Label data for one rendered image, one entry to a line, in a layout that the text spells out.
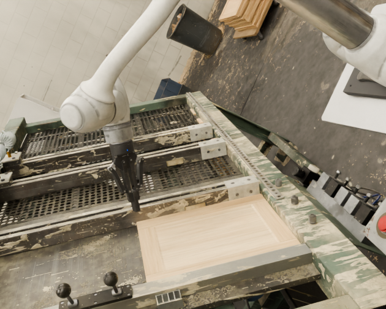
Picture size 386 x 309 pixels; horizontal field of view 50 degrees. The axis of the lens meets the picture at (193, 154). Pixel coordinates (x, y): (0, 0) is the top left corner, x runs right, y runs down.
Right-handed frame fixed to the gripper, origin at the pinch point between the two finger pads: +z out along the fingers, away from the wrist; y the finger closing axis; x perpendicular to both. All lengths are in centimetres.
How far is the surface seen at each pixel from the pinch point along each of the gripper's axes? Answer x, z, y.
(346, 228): 41, 21, -53
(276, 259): 38.9, 19.3, -22.5
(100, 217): -18.0, 6.9, 6.7
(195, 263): 20.7, 19.0, -6.2
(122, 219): -15.4, 9.8, -0.2
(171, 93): -369, -9, -245
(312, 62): -105, -23, -222
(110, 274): 26.1, 7.8, 21.9
